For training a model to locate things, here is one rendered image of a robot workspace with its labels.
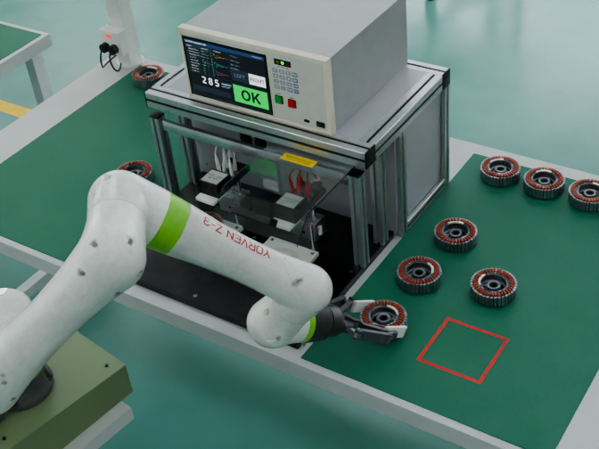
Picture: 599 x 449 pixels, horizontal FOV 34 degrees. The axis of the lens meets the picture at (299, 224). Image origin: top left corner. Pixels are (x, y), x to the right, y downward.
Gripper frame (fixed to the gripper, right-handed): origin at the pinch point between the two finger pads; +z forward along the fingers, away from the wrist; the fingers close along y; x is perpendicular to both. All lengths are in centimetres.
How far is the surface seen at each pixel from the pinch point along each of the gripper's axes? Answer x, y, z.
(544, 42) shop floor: 54, -164, 243
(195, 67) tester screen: 36, -65, -27
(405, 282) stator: 6.6, -5.6, 9.8
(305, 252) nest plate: 0.9, -31.6, -0.3
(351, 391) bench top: -12.8, 10.0, -13.0
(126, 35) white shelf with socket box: 19, -158, 9
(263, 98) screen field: 36, -46, -18
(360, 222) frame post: 16.7, -17.8, 0.0
